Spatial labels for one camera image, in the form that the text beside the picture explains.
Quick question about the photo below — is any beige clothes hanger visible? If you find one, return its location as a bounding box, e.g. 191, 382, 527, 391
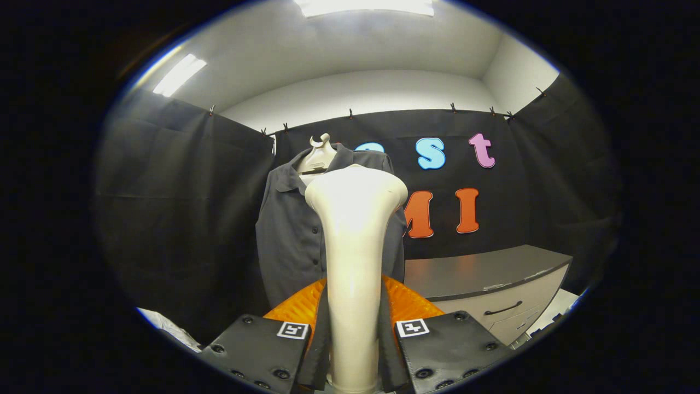
297, 133, 338, 187

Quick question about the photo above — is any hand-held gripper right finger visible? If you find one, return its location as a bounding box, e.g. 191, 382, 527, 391
381, 274, 515, 394

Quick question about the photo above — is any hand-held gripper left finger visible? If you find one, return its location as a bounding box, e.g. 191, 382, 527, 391
197, 277, 331, 394

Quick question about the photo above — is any narrow ceiling light panel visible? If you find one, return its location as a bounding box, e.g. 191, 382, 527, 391
152, 53, 208, 98

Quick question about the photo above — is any grey button shirt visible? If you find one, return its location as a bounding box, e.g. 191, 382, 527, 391
255, 143, 408, 310

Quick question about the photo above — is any white plastic sheet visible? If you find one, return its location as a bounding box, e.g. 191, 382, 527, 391
137, 308, 203, 352

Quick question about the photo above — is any row of black clips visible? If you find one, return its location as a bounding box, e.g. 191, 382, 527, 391
208, 86, 547, 136

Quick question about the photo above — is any black backdrop cloth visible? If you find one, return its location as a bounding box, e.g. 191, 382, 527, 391
94, 74, 621, 345

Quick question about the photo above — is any large ceiling light panel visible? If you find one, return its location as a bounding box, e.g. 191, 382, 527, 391
294, 0, 435, 18

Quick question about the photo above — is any white garment steamer head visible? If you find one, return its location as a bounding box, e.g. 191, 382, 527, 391
304, 164, 409, 394

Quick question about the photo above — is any grey cabinet with dark top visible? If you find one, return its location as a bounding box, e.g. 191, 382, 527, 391
404, 245, 574, 346

